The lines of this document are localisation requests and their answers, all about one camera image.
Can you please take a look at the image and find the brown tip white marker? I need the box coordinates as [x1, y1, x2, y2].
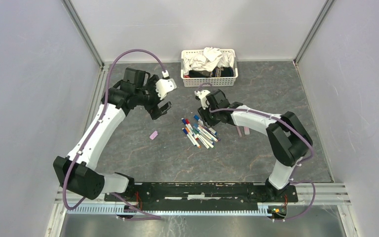
[197, 125, 217, 142]

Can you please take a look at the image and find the blue cap white marker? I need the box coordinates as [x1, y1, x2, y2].
[193, 115, 218, 136]

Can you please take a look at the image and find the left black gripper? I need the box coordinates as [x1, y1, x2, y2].
[135, 75, 172, 119]

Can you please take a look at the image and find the pink highlighter cap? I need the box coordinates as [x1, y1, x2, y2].
[149, 131, 158, 140]

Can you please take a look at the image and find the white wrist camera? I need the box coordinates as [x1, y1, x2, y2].
[155, 79, 177, 100]
[194, 90, 210, 110]

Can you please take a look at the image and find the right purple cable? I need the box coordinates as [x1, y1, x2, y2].
[196, 82, 317, 222]

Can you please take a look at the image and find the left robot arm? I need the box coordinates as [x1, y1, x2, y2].
[53, 68, 177, 201]

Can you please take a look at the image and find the white crumpled cloth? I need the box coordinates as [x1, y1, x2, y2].
[181, 47, 236, 75]

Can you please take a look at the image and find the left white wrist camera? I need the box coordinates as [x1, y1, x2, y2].
[155, 79, 177, 100]

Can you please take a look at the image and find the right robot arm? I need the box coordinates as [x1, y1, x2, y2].
[194, 89, 315, 201]

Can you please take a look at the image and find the white cable duct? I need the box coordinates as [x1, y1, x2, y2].
[67, 204, 271, 217]

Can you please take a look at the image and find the orange tip white marker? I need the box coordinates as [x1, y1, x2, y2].
[184, 128, 201, 148]

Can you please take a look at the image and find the white plastic basket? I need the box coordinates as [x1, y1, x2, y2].
[181, 59, 238, 87]

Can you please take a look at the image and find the thin purple pen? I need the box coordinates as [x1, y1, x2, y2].
[236, 126, 242, 137]

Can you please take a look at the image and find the green cap white marker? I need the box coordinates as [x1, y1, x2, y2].
[194, 128, 214, 148]

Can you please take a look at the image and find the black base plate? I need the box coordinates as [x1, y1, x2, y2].
[121, 182, 299, 211]

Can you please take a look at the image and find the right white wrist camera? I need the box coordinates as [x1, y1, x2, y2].
[194, 90, 210, 110]

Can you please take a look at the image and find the black printed cloth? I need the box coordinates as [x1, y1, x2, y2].
[188, 67, 235, 78]

